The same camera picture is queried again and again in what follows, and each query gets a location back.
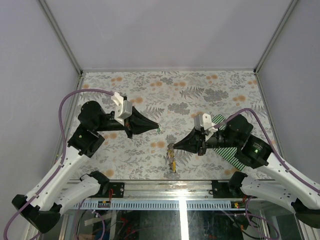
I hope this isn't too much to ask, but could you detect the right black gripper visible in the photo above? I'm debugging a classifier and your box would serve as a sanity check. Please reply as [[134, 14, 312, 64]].
[[173, 125, 241, 156]]

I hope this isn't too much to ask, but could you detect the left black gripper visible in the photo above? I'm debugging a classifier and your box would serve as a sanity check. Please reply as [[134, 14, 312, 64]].
[[95, 106, 160, 139]]

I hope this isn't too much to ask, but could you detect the metal key organizer ring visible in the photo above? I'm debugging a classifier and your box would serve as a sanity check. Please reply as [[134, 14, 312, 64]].
[[165, 142, 178, 174]]

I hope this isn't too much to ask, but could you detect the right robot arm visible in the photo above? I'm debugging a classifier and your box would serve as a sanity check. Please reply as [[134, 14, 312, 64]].
[[173, 113, 320, 229]]

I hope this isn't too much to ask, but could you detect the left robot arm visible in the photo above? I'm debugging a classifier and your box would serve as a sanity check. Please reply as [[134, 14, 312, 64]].
[[12, 100, 159, 234]]

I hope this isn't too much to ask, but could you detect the green striped cloth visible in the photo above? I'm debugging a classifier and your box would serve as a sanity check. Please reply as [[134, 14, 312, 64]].
[[212, 114, 245, 171]]

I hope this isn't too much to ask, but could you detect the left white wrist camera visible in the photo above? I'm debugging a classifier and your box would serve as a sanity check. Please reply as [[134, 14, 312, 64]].
[[111, 92, 133, 126]]

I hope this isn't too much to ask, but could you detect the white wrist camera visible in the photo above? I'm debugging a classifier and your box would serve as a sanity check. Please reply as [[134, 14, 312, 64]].
[[111, 92, 133, 126], [193, 113, 218, 133]]

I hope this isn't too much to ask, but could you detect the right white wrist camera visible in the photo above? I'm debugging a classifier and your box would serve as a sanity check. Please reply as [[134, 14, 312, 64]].
[[193, 113, 218, 133]]

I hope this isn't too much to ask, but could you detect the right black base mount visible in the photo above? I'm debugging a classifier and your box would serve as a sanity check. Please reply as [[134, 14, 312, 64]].
[[211, 180, 245, 199]]

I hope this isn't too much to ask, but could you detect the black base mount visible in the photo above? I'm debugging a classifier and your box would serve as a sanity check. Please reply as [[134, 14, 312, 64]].
[[211, 180, 245, 199], [93, 182, 125, 199]]

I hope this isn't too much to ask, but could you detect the aluminium front rail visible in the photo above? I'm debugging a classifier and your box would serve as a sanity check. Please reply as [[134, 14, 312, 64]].
[[62, 178, 307, 201]]

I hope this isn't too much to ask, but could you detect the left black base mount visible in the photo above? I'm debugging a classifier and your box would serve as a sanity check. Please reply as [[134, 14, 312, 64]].
[[93, 182, 125, 199]]

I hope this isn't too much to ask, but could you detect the blue slotted cable duct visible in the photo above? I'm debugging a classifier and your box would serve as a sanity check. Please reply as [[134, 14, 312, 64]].
[[73, 199, 232, 211]]

